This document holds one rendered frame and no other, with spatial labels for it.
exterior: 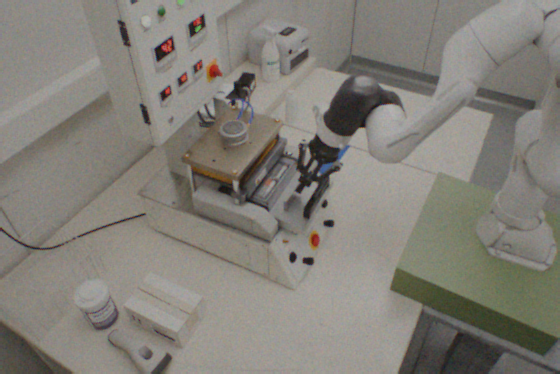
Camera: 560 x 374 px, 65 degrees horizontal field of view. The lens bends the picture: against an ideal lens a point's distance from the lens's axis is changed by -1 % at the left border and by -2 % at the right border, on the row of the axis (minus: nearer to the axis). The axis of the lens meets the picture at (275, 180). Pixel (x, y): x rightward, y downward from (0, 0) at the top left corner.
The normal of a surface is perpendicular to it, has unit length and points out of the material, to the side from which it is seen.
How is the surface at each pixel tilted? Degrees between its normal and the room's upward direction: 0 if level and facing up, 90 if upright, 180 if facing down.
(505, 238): 90
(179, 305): 1
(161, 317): 3
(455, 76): 55
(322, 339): 0
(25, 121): 90
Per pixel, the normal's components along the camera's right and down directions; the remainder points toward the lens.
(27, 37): 0.87, 0.33
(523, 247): -0.40, 0.65
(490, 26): -0.60, 0.01
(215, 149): -0.02, -0.72
